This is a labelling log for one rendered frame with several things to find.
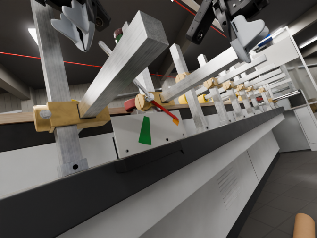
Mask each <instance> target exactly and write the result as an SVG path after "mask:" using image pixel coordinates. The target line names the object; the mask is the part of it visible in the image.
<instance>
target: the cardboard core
mask: <svg viewBox="0 0 317 238"><path fill-rule="evenodd" d="M293 238H315V222H314V220H313V219H312V218H311V217H310V216H308V215H306V214H304V213H298V214H296V216H295V224H294V231H293Z"/></svg>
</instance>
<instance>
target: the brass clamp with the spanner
mask: <svg viewBox="0 0 317 238"><path fill-rule="evenodd" d="M149 93H152V94H153V95H154V101H155V102H157V103H158V104H159V105H161V106H162V107H164V108H165V109H166V110H167V109H168V108H170V107H172V106H174V105H175V102H174V100H171V101H170V102H165V103H162V101H161V98H160V94H161V93H162V92H149ZM144 97H145V94H138V95H137V96H136V98H135V106H136V108H137V109H138V110H142V111H146V110H148V109H149V108H151V107H157V106H156V105H155V104H153V103H152V102H146V101H145V99H144Z"/></svg>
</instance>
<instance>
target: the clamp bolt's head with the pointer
mask: <svg viewBox="0 0 317 238"><path fill-rule="evenodd" d="M149 98H150V99H153V98H154V96H153V94H152V93H150V94H149ZM144 99H145V101H146V102H149V101H148V100H147V99H146V95H145V97H144ZM151 102H152V103H153V104H155V105H156V106H157V107H159V108H160V109H162V110H163V111H164V112H166V113H167V114H168V115H170V116H171V117H173V118H174V119H176V120H179V119H178V118H177V117H176V116H175V115H173V114H172V113H171V112H169V111H168V110H166V109H165V108H164V107H162V106H161V105H159V104H158V103H157V102H155V101H154V100H153V101H151Z"/></svg>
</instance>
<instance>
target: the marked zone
mask: <svg viewBox="0 0 317 238"><path fill-rule="evenodd" d="M138 142H139V143H142V144H145V145H151V135H150V118H149V117H146V116H144V117H143V122H142V128H141V132H140V137H139V141H138Z"/></svg>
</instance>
